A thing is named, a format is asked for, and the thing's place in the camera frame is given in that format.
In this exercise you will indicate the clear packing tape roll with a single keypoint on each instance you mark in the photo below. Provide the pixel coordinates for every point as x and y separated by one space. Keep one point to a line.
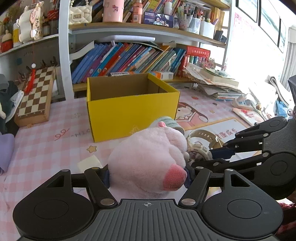
169 122

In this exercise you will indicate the white quilted handbag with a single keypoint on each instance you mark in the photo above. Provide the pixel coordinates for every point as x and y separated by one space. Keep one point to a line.
80 14

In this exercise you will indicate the orange white medicine box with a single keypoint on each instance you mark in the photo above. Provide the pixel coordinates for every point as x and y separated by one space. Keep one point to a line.
162 75

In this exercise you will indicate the lucky cat figurine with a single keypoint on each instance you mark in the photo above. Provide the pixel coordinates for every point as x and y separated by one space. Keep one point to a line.
31 23

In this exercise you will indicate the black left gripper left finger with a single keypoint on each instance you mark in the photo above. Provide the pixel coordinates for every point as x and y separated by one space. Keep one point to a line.
98 184

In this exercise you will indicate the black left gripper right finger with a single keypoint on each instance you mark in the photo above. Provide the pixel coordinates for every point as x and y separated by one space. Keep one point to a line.
197 186

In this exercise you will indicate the white shelf frame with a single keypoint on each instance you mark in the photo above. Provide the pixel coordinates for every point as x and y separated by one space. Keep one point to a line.
71 37

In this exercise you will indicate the orange pink bottle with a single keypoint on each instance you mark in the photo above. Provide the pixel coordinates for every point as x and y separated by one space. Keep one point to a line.
137 12

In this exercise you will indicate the pink cylindrical container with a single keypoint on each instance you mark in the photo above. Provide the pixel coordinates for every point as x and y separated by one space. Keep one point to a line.
113 10

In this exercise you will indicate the row of leaning books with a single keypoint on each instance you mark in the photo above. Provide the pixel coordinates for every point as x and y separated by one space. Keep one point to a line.
107 59

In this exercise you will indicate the pile of papers and books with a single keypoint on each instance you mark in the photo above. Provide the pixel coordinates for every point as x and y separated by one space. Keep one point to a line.
212 84

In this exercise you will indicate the beige wrist watch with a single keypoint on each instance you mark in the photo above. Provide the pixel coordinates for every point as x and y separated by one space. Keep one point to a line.
200 143

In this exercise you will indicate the yellow cardboard box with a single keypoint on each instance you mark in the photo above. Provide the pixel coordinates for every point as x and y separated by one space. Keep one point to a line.
122 105

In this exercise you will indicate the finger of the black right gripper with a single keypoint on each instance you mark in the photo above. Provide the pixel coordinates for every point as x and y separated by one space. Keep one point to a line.
251 164
250 139

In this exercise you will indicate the pink plush pig toy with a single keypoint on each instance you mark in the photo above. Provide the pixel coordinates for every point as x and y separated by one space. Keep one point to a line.
150 164

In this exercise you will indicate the red tassel ornament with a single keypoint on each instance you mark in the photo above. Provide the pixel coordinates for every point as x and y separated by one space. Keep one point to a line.
30 79

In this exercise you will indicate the blue photo tin box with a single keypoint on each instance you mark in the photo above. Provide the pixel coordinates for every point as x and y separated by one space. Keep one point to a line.
151 18

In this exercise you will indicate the pile of clothes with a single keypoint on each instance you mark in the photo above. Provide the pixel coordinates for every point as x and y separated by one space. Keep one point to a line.
11 98

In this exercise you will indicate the pink checkered table mat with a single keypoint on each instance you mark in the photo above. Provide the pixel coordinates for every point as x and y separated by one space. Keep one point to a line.
65 139

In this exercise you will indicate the white foam block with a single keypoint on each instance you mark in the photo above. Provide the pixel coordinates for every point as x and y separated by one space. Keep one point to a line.
89 162

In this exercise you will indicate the wooden chess board box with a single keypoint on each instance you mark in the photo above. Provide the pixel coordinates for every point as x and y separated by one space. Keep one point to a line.
35 105

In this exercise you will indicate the white pen holder cup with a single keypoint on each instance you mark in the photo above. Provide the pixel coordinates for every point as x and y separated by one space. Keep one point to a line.
207 29

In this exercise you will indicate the red thick dictionary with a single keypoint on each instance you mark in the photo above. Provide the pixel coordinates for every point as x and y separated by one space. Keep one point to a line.
192 55

